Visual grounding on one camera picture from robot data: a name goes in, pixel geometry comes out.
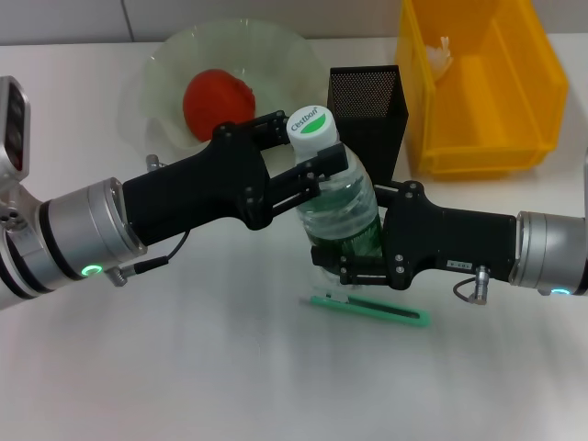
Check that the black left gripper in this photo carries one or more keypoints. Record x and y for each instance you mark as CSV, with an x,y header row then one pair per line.
x,y
197,193

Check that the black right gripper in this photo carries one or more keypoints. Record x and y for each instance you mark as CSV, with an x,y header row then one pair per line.
x,y
459,239

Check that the clear plastic water bottle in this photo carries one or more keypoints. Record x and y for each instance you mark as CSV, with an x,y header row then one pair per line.
x,y
340,211

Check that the green utility knife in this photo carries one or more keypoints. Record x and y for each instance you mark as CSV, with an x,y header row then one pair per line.
x,y
390,314

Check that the orange fruit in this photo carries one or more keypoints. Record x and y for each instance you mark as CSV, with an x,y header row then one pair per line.
x,y
211,105

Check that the white paper ball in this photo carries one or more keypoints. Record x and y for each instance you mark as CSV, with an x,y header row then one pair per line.
x,y
438,55

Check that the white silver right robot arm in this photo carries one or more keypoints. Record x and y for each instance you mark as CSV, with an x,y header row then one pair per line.
x,y
551,248

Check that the translucent green fruit bowl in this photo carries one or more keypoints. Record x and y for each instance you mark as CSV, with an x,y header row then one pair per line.
x,y
285,69

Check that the black mesh pen holder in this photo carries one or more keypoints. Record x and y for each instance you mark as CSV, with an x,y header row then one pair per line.
x,y
367,92

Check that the yellow plastic storage bin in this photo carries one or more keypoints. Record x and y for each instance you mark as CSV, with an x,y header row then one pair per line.
x,y
482,115

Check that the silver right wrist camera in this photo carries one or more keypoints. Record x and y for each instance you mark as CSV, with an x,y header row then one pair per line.
x,y
586,165

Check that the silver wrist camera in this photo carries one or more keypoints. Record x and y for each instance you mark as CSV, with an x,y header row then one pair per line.
x,y
11,128
586,165

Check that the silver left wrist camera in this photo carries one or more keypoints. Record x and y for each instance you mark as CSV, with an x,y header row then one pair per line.
x,y
11,128

